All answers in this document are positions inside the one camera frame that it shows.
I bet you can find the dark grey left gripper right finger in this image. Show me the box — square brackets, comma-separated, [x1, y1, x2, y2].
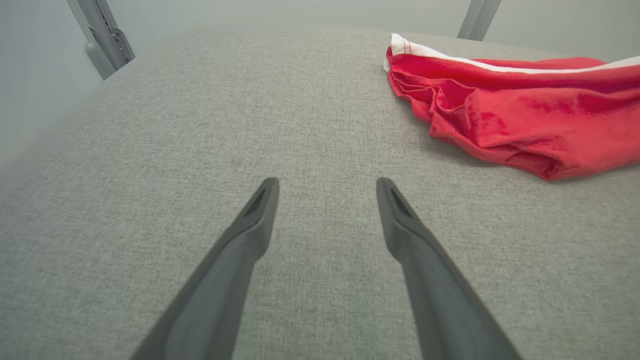
[376, 177, 523, 360]

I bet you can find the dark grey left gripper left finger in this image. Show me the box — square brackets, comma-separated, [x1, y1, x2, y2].
[130, 177, 281, 360]

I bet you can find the crumpled red and white garment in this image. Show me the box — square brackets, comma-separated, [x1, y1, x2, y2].
[383, 33, 640, 182]

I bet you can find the grey fabric cushion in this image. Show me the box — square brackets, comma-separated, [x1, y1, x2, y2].
[0, 27, 640, 360]

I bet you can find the grey metal frame with bracket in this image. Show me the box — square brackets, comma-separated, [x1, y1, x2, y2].
[66, 0, 136, 81]

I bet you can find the grey double metal post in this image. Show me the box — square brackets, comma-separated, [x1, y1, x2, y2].
[457, 0, 503, 42]

